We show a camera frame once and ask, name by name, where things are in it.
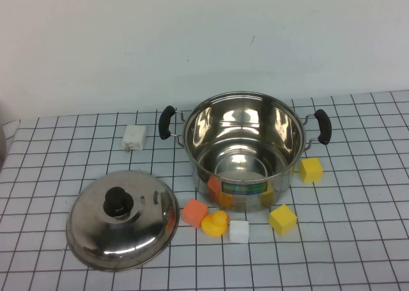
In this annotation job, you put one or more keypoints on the white black-grid tablecloth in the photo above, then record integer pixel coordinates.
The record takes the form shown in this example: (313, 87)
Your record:
(351, 233)

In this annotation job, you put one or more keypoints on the orange foam cube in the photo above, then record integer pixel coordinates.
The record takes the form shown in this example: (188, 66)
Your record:
(195, 211)

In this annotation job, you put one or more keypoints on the yellow rubber duck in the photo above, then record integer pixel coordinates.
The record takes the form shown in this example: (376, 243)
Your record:
(214, 224)

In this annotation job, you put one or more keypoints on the yellow foam cube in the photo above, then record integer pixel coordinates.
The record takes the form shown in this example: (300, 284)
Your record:
(283, 220)
(311, 170)

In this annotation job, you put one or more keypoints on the stainless steel lid black knob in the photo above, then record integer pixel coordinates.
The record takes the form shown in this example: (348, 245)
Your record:
(96, 233)

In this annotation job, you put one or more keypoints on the white foam cube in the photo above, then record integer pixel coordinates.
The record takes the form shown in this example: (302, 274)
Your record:
(239, 231)

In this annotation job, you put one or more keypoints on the white charger plug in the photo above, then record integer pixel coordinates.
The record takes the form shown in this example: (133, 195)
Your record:
(134, 136)

